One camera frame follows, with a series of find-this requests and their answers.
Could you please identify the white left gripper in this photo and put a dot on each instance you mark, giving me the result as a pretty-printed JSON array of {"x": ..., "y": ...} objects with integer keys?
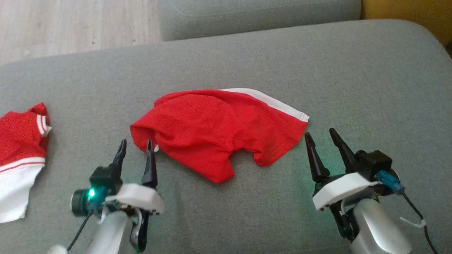
[{"x": 137, "y": 197}]

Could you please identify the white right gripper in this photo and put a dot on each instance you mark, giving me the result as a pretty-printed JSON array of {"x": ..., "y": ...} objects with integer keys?
[{"x": 340, "y": 187}]

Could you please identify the red shorts with white stripe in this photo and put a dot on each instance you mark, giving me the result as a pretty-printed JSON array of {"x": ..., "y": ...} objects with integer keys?
[{"x": 212, "y": 130}]

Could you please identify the red and white shirt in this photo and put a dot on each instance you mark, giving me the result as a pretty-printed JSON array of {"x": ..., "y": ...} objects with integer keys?
[{"x": 19, "y": 148}]

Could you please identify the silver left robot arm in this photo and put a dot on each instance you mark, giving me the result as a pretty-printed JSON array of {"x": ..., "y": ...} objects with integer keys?
[{"x": 109, "y": 233}]

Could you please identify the grey sofa seat cushion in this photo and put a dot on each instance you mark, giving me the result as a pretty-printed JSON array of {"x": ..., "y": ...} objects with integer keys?
[{"x": 247, "y": 56}]

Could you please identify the grey sofa back cushion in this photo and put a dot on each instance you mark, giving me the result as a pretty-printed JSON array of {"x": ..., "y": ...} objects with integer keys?
[{"x": 254, "y": 16}]

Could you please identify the yellow furniture piece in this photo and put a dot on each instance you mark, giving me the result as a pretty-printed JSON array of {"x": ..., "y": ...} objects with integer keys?
[{"x": 413, "y": 14}]

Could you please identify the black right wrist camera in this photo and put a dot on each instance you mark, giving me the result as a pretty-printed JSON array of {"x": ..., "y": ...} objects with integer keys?
[{"x": 374, "y": 162}]

